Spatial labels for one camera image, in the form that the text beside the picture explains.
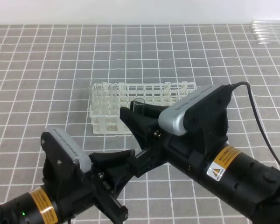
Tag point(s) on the spare glass tubes bundle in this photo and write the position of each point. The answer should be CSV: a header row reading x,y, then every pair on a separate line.
x,y
266,31

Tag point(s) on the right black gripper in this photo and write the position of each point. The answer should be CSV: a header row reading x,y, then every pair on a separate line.
x,y
185,134

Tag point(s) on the white plastic test tube rack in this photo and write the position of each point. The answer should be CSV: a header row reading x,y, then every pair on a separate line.
x,y
119,95

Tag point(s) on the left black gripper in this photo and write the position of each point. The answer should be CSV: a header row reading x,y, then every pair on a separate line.
x,y
74,191

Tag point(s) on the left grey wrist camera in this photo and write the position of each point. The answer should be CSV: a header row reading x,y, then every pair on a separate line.
x,y
71,149

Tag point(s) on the leftmost glass tube in rack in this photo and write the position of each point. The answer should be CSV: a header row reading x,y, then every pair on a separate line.
x,y
93,99

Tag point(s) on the clear glass test tube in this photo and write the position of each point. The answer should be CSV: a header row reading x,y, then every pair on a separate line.
x,y
138,107

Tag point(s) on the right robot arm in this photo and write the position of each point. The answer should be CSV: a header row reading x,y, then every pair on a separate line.
x,y
245,184

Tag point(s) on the glass tube in rack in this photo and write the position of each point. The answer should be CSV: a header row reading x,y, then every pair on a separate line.
x,y
93,99
101,97

